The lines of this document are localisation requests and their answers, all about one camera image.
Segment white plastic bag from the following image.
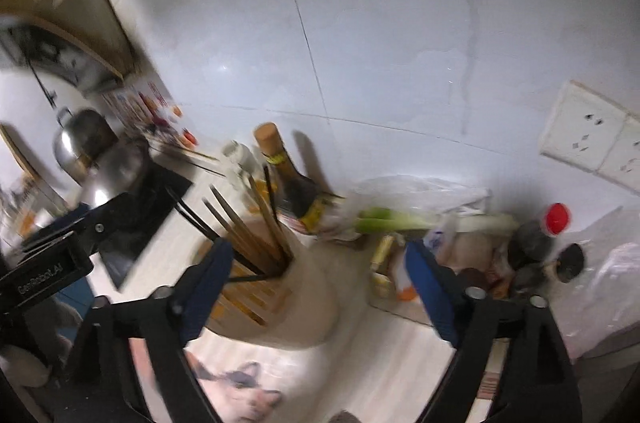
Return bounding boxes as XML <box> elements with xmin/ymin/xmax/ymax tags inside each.
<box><xmin>350</xmin><ymin>175</ymin><xmax>493</xmax><ymax>230</ymax></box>

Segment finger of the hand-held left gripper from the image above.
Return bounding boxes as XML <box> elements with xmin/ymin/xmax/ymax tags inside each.
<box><xmin>22</xmin><ymin>192</ymin><xmax>137</xmax><ymax>255</ymax></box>

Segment clear plastic bin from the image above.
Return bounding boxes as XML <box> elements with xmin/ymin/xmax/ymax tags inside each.
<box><xmin>367</xmin><ymin>233</ymin><xmax>526</xmax><ymax>340</ymax></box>

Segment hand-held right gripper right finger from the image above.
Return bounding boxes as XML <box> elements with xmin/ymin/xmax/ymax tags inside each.
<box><xmin>404</xmin><ymin>241</ymin><xmax>583</xmax><ymax>423</ymax></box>

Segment person's left hand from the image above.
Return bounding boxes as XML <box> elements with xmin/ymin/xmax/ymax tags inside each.
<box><xmin>0</xmin><ymin>345</ymin><xmax>52</xmax><ymax>388</ymax></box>

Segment dark bottle with red cap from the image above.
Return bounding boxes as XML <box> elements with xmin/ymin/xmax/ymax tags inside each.
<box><xmin>512</xmin><ymin>202</ymin><xmax>572</xmax><ymax>266</ymax></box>

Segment green onion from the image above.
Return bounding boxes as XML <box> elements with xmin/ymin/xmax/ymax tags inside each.
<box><xmin>357</xmin><ymin>208</ymin><xmax>519</xmax><ymax>235</ymax></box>

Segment clear glass bottle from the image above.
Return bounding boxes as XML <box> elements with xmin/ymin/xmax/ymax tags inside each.
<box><xmin>222</xmin><ymin>142</ymin><xmax>262</xmax><ymax>194</ymax></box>

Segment clear plastic bag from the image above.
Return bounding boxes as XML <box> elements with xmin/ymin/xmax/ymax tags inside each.
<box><xmin>575</xmin><ymin>243</ymin><xmax>640</xmax><ymax>335</ymax></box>

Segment small brown sauce bottle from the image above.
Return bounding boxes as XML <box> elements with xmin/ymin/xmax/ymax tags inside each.
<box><xmin>254</xmin><ymin>123</ymin><xmax>342</xmax><ymax>235</ymax></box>

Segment large dark soy sauce bottle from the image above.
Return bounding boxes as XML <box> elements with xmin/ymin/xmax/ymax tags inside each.
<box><xmin>510</xmin><ymin>244</ymin><xmax>587</xmax><ymax>297</ymax></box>

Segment beige ribbed utensil holder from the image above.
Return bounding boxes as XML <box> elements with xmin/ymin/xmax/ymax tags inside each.
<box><xmin>192</xmin><ymin>215</ymin><xmax>342</xmax><ymax>350</ymax></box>

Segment black stove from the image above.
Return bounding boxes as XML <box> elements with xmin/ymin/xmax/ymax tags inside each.
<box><xmin>95</xmin><ymin>163</ymin><xmax>194</xmax><ymax>291</ymax></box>

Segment steel pot with lid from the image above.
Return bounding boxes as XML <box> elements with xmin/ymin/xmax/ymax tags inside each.
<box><xmin>52</xmin><ymin>108</ymin><xmax>119</xmax><ymax>184</ymax></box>

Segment metal range hood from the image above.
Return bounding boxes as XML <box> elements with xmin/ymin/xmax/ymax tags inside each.
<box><xmin>0</xmin><ymin>15</ymin><xmax>124</xmax><ymax>97</ymax></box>

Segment colourful printed box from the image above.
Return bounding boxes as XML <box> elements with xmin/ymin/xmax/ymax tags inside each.
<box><xmin>102</xmin><ymin>82</ymin><xmax>184</xmax><ymax>140</ymax></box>

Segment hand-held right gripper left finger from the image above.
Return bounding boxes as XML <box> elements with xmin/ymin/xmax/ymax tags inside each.
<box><xmin>60</xmin><ymin>238</ymin><xmax>236</xmax><ymax>423</ymax></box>

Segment metal wok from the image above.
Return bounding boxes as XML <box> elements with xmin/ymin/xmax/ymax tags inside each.
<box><xmin>75</xmin><ymin>138</ymin><xmax>152</xmax><ymax>210</ymax></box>

